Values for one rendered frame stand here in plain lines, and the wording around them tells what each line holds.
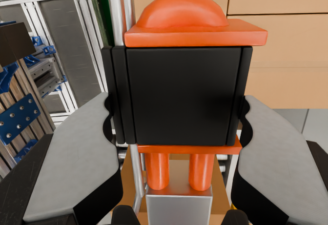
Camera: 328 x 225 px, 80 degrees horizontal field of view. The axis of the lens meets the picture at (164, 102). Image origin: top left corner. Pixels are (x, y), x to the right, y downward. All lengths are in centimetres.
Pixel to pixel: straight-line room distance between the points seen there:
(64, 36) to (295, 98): 121
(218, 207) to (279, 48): 63
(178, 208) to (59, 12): 118
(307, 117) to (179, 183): 176
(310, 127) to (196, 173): 183
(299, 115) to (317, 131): 24
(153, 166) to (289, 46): 82
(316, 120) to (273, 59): 113
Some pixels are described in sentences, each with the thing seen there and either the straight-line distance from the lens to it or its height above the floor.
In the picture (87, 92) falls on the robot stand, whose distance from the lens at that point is 137.
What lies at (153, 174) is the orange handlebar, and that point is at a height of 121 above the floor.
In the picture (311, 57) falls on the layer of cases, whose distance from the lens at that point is 99.
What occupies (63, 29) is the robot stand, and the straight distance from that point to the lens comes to 128.
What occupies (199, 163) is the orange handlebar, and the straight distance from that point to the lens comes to 17.
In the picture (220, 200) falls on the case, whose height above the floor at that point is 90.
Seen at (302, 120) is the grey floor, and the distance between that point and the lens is 192.
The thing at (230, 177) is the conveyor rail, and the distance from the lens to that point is 119.
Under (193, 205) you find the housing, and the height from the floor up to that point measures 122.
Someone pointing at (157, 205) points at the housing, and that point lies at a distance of 21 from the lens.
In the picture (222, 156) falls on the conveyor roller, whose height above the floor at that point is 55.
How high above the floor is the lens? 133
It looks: 60 degrees down
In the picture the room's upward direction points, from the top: 176 degrees counter-clockwise
